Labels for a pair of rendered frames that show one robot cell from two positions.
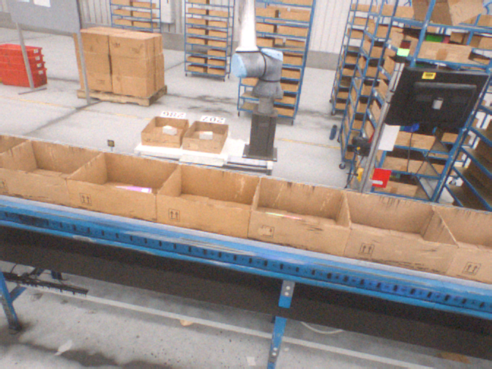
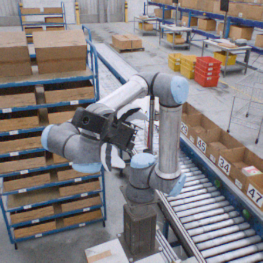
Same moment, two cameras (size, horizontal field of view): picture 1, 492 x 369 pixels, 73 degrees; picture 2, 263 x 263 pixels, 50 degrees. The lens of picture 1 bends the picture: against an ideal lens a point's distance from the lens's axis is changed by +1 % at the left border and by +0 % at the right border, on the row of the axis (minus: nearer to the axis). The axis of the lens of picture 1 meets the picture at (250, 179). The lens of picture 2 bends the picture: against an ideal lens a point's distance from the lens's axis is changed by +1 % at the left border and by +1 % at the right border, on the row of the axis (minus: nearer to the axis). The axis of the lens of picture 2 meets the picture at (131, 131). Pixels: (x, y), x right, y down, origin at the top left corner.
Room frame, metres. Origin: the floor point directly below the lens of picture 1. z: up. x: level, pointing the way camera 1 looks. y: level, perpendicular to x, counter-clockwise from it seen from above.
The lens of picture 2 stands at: (2.94, 1.20, 2.44)
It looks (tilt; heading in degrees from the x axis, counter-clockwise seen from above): 29 degrees down; 245
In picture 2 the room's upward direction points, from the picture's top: straight up
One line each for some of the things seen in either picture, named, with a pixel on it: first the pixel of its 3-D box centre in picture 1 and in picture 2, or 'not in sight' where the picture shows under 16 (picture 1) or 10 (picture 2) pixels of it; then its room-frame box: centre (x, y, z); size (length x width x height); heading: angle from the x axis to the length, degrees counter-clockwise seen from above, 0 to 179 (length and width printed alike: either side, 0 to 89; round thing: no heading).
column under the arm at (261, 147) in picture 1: (262, 132); (139, 226); (2.31, -0.05, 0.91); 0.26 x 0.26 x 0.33; 89
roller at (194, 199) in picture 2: not in sight; (194, 199); (1.65, -0.29, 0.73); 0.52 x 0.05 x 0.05; 174
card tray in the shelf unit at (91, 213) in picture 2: not in sight; (80, 208); (2.49, -1.16, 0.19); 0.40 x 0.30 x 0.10; 175
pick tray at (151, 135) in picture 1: (166, 131); not in sight; (2.40, 0.69, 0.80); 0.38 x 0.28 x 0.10; 2
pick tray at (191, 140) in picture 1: (206, 136); not in sight; (2.39, 0.37, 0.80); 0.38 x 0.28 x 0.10; 178
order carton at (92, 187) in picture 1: (128, 187); not in sight; (1.29, 0.55, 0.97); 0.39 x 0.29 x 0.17; 84
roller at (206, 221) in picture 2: not in sight; (211, 220); (1.68, -0.03, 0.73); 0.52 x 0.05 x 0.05; 174
